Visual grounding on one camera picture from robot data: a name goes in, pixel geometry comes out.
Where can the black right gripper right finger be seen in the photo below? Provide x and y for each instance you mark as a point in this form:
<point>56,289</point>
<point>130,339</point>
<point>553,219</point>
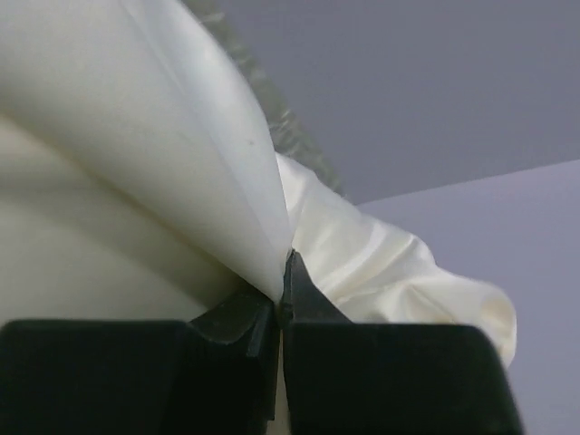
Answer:
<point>343,377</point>

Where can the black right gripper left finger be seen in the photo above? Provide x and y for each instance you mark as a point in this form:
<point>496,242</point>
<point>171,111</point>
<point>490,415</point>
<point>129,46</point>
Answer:
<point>215,374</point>

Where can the cream pillowcase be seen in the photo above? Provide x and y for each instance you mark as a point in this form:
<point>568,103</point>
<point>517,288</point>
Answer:
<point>139,181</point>

